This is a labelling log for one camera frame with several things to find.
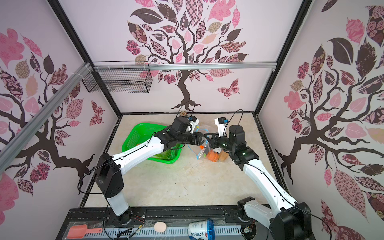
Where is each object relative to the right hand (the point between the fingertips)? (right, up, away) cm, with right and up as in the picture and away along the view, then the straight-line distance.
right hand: (206, 133), depth 74 cm
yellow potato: (+11, -14, +12) cm, 21 cm away
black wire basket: (-54, +36, +21) cm, 68 cm away
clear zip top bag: (-1, -9, +1) cm, 9 cm away
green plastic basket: (-44, -1, +30) cm, 53 cm away
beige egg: (-22, -45, -4) cm, 50 cm away
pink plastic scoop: (-60, -46, -6) cm, 76 cm away
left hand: (-1, -4, +5) cm, 7 cm away
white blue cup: (-2, -42, -11) cm, 43 cm away
